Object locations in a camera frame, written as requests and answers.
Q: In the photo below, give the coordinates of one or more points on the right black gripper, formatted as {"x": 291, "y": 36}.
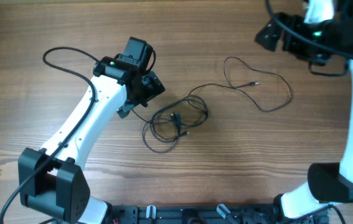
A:
{"x": 269, "y": 33}

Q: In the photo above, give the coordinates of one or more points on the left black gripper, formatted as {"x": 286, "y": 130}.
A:
{"x": 152, "y": 86}

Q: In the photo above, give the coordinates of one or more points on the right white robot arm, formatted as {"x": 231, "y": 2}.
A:
{"x": 326, "y": 29}

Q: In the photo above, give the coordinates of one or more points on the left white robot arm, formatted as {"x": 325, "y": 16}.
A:
{"x": 51, "y": 178}

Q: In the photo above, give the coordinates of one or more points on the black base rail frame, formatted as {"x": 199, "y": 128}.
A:
{"x": 245, "y": 214}

